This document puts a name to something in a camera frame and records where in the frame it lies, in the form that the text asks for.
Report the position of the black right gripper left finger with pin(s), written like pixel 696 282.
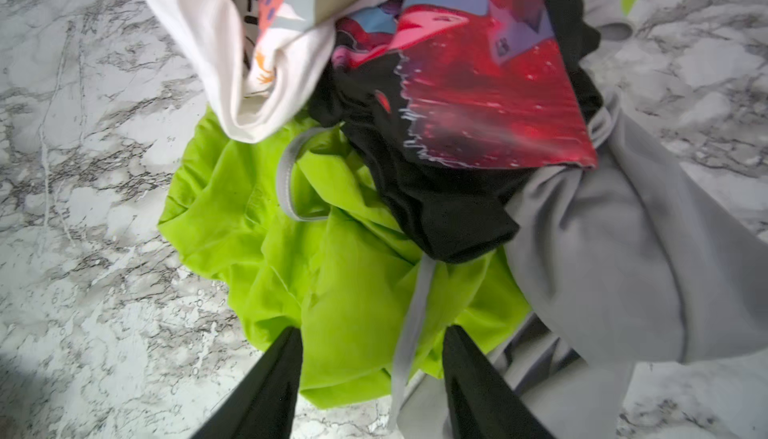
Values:
pixel 263 404

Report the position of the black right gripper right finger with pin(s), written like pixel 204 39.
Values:
pixel 480 403

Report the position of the lime green cloth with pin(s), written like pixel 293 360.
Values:
pixel 295 228

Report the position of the grey cloth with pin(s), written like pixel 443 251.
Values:
pixel 627 263

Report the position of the black red printed shirt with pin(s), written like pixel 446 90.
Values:
pixel 453 104

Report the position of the white printed t-shirt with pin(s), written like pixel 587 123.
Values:
pixel 259 60

